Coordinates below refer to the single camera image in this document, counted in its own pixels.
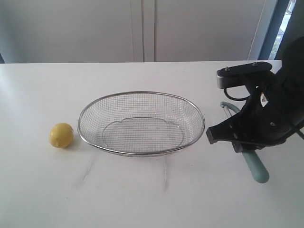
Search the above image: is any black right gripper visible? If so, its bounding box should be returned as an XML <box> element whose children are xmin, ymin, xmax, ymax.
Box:
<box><xmin>206</xmin><ymin>71</ymin><xmax>297</xmax><ymax>153</ymax></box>

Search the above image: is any teal handled peeler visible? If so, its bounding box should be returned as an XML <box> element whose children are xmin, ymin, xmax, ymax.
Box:
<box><xmin>220</xmin><ymin>102</ymin><xmax>270</xmax><ymax>183</ymax></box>

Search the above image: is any yellow lemon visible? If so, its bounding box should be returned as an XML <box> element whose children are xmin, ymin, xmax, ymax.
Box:
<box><xmin>49</xmin><ymin>123</ymin><xmax>74</xmax><ymax>148</ymax></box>

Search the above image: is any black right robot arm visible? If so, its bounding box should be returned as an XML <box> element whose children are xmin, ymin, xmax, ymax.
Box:
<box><xmin>206</xmin><ymin>38</ymin><xmax>304</xmax><ymax>152</ymax></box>

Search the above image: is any black right camera cable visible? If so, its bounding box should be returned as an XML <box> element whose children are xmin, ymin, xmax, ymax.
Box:
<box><xmin>222</xmin><ymin>86</ymin><xmax>304</xmax><ymax>141</ymax></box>

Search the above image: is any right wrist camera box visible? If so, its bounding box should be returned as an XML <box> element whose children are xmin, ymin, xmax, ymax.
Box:
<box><xmin>217</xmin><ymin>61</ymin><xmax>272</xmax><ymax>89</ymax></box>

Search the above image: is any oval wire mesh basket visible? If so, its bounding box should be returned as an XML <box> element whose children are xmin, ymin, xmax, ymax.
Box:
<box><xmin>77</xmin><ymin>91</ymin><xmax>205</xmax><ymax>157</ymax></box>

